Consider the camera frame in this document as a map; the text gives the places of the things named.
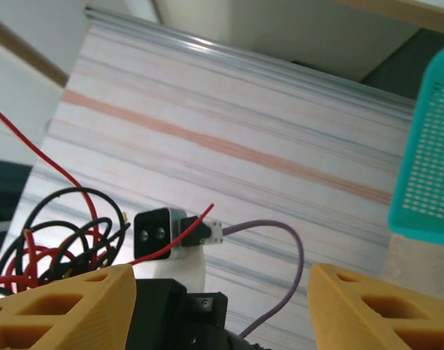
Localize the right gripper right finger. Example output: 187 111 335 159
307 262 444 350

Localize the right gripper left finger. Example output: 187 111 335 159
0 264 137 350

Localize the red cable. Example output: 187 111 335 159
0 101 101 271
0 230 113 295
128 203 215 264

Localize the teal plastic basket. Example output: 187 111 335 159
387 38 444 249

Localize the wooden beam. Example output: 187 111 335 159
0 12 69 88

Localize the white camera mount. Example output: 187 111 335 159
132 242 208 295

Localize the purple cable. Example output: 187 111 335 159
177 215 305 340

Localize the black cable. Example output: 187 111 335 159
23 187 132 271
0 217 113 289

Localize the aluminium rail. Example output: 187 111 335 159
85 6 416 114

